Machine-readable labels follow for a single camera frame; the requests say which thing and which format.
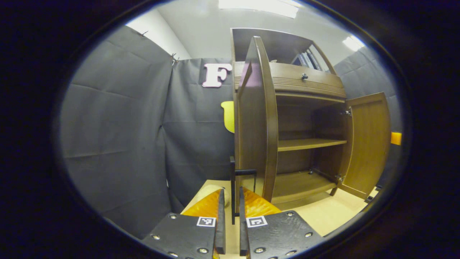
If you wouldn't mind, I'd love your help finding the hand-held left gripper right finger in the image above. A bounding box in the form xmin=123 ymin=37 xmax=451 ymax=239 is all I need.
xmin=239 ymin=186 xmax=324 ymax=259

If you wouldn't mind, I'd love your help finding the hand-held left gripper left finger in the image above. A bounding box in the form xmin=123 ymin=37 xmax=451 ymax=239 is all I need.
xmin=142 ymin=189 xmax=227 ymax=259

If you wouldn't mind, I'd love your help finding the wooden shoe cabinet door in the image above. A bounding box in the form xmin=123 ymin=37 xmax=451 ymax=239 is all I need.
xmin=330 ymin=92 xmax=391 ymax=200
xmin=230 ymin=36 xmax=279 ymax=225

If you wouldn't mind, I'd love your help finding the wooden double-door shoe cabinet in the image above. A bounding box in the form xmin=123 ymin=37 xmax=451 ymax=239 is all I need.
xmin=230 ymin=28 xmax=348 ymax=211

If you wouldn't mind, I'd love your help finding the wooden cabinet inner shelf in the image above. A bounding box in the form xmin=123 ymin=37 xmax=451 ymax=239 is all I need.
xmin=277 ymin=138 xmax=348 ymax=152

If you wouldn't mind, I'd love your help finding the small black floor object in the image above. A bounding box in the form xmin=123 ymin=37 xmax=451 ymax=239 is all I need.
xmin=365 ymin=185 xmax=382 ymax=203

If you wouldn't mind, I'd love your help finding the small ceiling light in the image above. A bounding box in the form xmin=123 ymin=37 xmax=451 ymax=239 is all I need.
xmin=342 ymin=35 xmax=365 ymax=52

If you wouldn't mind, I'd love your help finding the grey book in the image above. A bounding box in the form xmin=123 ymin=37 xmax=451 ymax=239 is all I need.
xmin=301 ymin=51 xmax=315 ymax=69

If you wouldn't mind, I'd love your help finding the wooden drawer with black knob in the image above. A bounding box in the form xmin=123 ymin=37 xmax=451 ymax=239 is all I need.
xmin=234 ymin=62 xmax=346 ymax=98

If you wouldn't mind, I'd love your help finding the black backdrop cloth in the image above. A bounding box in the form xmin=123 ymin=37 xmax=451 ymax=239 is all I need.
xmin=59 ymin=25 xmax=403 ymax=240

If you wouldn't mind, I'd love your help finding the large rectangular ceiling light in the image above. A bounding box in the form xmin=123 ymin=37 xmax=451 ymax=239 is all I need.
xmin=218 ymin=0 xmax=299 ymax=18

